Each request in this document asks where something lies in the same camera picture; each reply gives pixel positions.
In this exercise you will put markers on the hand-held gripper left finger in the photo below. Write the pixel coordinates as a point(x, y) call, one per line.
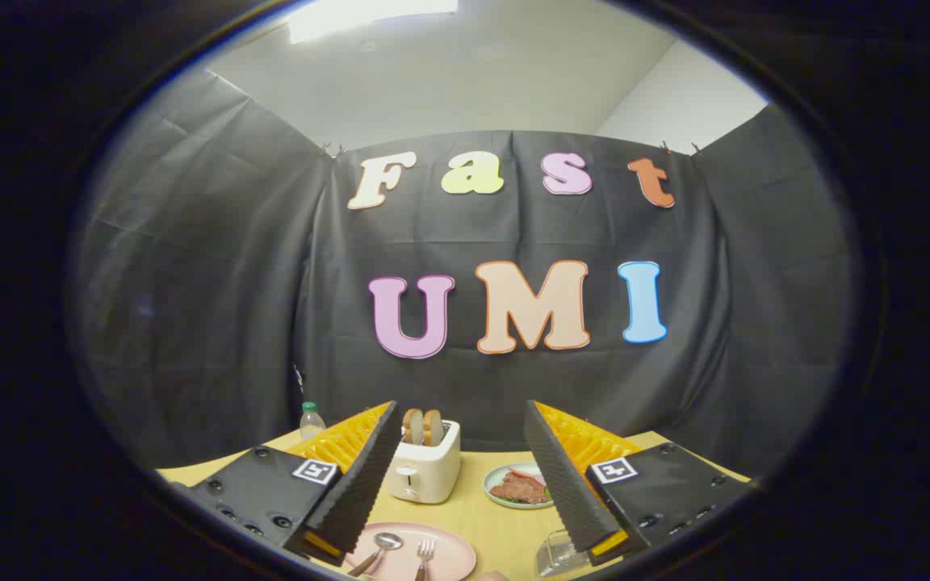
point(364, 484)

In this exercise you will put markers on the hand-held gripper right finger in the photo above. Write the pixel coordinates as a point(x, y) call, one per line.
point(566, 484)

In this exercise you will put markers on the brown steak piece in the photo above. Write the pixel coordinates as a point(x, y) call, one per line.
point(517, 488)

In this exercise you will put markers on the white toaster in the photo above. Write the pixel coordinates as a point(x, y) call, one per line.
point(429, 472)

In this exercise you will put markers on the pale green food plate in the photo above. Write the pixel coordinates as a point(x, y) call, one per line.
point(497, 496)

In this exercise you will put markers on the toasted bread slice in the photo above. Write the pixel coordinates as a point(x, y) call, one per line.
point(412, 428)
point(433, 428)

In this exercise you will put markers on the clear plastic water bottle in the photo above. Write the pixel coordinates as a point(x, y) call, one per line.
point(312, 424)

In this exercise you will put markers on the pink plate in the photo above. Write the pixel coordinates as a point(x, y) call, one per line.
point(453, 557)

